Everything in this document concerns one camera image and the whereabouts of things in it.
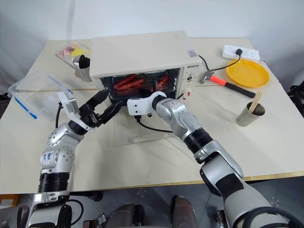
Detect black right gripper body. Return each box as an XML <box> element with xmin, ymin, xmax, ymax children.
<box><xmin>140</xmin><ymin>88</ymin><xmax>155</xmax><ymax>98</ymax></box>

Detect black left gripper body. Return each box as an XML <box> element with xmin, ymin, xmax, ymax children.
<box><xmin>79</xmin><ymin>104</ymin><xmax>107</xmax><ymax>129</ymax></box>

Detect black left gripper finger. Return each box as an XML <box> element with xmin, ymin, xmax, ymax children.
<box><xmin>98</xmin><ymin>101</ymin><xmax>123</xmax><ymax>124</ymax></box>
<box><xmin>85</xmin><ymin>89</ymin><xmax>111</xmax><ymax>109</ymax></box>

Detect red sausages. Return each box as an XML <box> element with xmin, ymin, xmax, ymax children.
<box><xmin>108</xmin><ymin>73</ymin><xmax>178</xmax><ymax>100</ymax></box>

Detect red sausage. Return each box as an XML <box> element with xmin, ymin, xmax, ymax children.
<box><xmin>115</xmin><ymin>74</ymin><xmax>138</xmax><ymax>87</ymax></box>
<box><xmin>156</xmin><ymin>75</ymin><xmax>170</xmax><ymax>90</ymax></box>
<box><xmin>114</xmin><ymin>79</ymin><xmax>145</xmax><ymax>91</ymax></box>

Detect glass toaster oven door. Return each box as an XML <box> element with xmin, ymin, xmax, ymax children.
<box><xmin>114</xmin><ymin>104</ymin><xmax>176</xmax><ymax>147</ymax></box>

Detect white toaster oven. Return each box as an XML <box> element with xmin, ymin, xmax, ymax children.
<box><xmin>89</xmin><ymin>30</ymin><xmax>203</xmax><ymax>108</ymax></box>

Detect silver cup with black insert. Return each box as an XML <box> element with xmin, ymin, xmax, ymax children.
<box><xmin>72</xmin><ymin>54</ymin><xmax>92</xmax><ymax>83</ymax></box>

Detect clear bag of colourful items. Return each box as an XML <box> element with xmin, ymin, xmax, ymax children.
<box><xmin>54</xmin><ymin>40</ymin><xmax>92</xmax><ymax>65</ymax></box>

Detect clear container with blue clips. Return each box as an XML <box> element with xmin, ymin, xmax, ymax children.
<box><xmin>8</xmin><ymin>70</ymin><xmax>75</xmax><ymax>123</ymax></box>

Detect yellow plastic plate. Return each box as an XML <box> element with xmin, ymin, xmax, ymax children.
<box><xmin>225</xmin><ymin>59</ymin><xmax>270</xmax><ymax>88</ymax></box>

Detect dark rounded shape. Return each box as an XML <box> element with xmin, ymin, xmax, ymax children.
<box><xmin>171</xmin><ymin>195</ymin><xmax>195</xmax><ymax>228</ymax></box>
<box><xmin>110</xmin><ymin>202</ymin><xmax>143</xmax><ymax>228</ymax></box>

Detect silver metal cup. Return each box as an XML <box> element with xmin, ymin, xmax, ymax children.
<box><xmin>236</xmin><ymin>102</ymin><xmax>266</xmax><ymax>128</ymax></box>

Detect white power strip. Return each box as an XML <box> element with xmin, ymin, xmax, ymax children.
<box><xmin>221</xmin><ymin>44</ymin><xmax>261</xmax><ymax>63</ymax></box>

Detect wooden chopsticks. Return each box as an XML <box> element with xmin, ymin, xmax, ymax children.
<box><xmin>249</xmin><ymin>91</ymin><xmax>263</xmax><ymax>113</ymax></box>

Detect black object at table side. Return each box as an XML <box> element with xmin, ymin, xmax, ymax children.
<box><xmin>287</xmin><ymin>80</ymin><xmax>304</xmax><ymax>113</ymax></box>

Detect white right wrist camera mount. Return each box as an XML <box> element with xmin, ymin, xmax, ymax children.
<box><xmin>126</xmin><ymin>91</ymin><xmax>167</xmax><ymax>117</ymax></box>

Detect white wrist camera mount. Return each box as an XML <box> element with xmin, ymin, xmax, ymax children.
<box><xmin>57</xmin><ymin>91</ymin><xmax>96</xmax><ymax>133</ymax></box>
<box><xmin>126</xmin><ymin>91</ymin><xmax>167</xmax><ymax>117</ymax></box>

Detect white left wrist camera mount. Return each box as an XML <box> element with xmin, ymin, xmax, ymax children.
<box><xmin>57</xmin><ymin>91</ymin><xmax>96</xmax><ymax>133</ymax></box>

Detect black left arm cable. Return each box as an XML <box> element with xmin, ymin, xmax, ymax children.
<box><xmin>55</xmin><ymin>101</ymin><xmax>63</xmax><ymax>129</ymax></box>

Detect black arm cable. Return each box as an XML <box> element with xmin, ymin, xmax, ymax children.
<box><xmin>55</xmin><ymin>101</ymin><xmax>63</xmax><ymax>129</ymax></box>
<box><xmin>133</xmin><ymin>114</ymin><xmax>173</xmax><ymax>133</ymax></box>

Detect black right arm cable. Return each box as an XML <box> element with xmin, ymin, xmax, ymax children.
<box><xmin>133</xmin><ymin>114</ymin><xmax>173</xmax><ymax>133</ymax></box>

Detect black oven power cable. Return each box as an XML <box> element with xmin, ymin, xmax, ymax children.
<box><xmin>197</xmin><ymin>54</ymin><xmax>241</xmax><ymax>72</ymax></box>

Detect hammer with orange black handle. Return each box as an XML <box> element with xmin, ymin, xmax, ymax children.
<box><xmin>199</xmin><ymin>70</ymin><xmax>257</xmax><ymax>99</ymax></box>

